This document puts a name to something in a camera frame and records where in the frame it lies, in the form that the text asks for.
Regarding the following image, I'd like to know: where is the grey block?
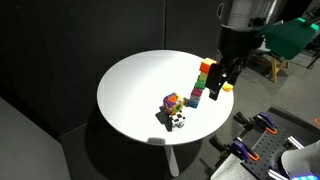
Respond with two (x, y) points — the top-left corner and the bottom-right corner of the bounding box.
(189, 94), (202, 103)

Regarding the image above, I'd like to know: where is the lime green block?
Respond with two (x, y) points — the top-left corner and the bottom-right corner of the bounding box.
(197, 73), (209, 83)

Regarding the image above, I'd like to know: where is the wooden chair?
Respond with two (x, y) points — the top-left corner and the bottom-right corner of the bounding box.
(254, 46), (291, 84)

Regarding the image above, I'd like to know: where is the purple spring clamp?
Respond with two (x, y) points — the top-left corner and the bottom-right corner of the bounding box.
(209, 134), (261, 168)
(233, 111), (279, 136)

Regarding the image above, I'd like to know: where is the magenta block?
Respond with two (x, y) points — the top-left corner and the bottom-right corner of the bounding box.
(191, 87), (204, 98)

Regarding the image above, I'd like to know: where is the colourful orange plush block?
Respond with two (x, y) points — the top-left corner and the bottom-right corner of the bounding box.
(162, 92), (185, 115)

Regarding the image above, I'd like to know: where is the blue block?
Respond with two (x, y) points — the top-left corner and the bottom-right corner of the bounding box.
(187, 99), (201, 110)

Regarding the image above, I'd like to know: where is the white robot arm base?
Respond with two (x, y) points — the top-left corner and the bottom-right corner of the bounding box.
(280, 139), (320, 180)

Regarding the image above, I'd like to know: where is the black perforated breadboard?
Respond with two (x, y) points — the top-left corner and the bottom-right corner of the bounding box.
(239, 106), (320, 180)

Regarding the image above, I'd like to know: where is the white table pedestal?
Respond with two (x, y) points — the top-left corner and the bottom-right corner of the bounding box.
(164, 143), (181, 178)

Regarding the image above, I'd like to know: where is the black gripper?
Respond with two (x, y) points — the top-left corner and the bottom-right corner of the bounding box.
(207, 24), (265, 101)

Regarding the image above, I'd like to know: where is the aluminium rail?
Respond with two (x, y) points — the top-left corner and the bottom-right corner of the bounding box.
(286, 135), (306, 150)
(266, 168), (290, 180)

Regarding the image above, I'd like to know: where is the yellow ball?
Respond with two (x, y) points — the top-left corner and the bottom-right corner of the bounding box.
(222, 82), (235, 93)

